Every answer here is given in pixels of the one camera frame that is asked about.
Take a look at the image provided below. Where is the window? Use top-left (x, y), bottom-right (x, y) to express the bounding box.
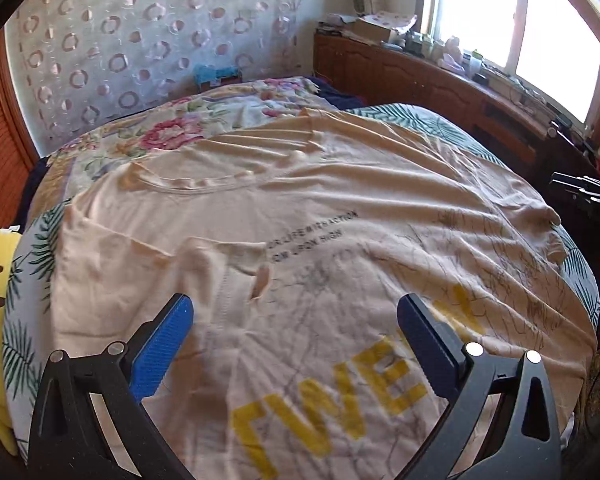
top-left (430, 0), bottom-right (600, 126)

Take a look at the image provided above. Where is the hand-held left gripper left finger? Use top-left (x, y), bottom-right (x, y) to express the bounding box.
top-left (26, 293), bottom-right (196, 480)

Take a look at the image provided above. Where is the wooden wardrobe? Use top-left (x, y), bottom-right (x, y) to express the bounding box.
top-left (0, 30), bottom-right (41, 236)

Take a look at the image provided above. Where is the leaf print blanket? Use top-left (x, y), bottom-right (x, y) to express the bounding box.
top-left (2, 102), bottom-right (600, 411)

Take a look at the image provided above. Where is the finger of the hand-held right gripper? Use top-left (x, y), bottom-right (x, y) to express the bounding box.
top-left (572, 191), bottom-right (600, 212)
top-left (550, 172), bottom-right (600, 197)

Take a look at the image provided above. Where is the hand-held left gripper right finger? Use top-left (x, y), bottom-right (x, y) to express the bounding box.
top-left (396, 293), bottom-right (565, 480)

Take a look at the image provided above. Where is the circle pattern curtain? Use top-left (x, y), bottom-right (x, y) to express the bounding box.
top-left (5, 0), bottom-right (313, 148)

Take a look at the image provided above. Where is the cardboard box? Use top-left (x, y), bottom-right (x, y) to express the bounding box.
top-left (355, 12), bottom-right (418, 43)

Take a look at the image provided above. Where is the beige printed t-shirt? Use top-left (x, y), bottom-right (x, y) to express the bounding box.
top-left (50, 107), bottom-right (598, 480)

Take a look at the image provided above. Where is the floral quilt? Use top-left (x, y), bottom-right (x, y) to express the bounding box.
top-left (30, 77), bottom-right (331, 211)

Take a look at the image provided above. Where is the wooden cabinet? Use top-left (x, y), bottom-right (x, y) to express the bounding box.
top-left (312, 30), bottom-right (596, 181)

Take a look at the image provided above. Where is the dark blue sheet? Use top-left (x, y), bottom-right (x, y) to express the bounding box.
top-left (310, 76), bottom-right (366, 111)

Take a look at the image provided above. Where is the blue toy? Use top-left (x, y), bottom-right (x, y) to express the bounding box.
top-left (194, 64), bottom-right (243, 92)

